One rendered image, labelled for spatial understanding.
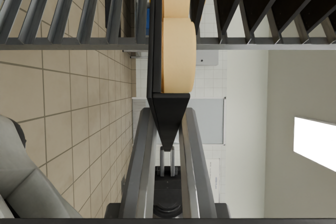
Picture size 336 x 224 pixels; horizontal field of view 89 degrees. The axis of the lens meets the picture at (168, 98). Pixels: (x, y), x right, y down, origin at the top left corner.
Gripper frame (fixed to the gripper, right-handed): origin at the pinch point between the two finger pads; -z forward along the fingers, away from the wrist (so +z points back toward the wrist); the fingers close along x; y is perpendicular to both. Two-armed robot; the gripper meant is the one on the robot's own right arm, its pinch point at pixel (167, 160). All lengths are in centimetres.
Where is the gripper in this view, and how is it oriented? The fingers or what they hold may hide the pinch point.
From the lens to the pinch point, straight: 41.5
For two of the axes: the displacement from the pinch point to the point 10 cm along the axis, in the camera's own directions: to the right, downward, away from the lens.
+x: 10.0, 0.0, 0.1
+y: 0.1, 1.7, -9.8
